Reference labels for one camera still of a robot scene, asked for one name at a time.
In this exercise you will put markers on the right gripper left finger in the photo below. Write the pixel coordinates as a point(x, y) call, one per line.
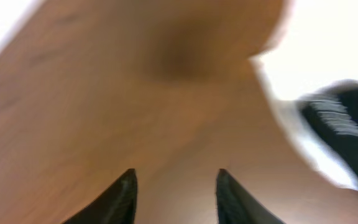
point(116, 205)

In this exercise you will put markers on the white garment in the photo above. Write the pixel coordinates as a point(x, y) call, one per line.
point(314, 47)

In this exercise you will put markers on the black polo shirt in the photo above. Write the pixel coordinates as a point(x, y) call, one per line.
point(332, 115)

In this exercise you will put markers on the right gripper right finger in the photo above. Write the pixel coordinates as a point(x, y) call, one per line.
point(235, 205)

